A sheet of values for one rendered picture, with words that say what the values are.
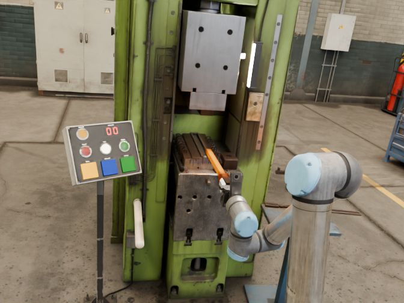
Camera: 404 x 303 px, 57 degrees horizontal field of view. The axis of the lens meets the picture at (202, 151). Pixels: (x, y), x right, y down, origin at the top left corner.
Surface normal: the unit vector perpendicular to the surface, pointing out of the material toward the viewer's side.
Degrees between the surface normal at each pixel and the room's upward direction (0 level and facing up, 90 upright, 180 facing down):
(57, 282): 0
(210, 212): 90
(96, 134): 60
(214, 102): 90
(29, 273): 0
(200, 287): 90
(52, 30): 90
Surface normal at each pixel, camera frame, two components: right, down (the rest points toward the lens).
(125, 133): 0.55, -0.16
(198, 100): 0.18, 0.37
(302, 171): -0.91, -0.08
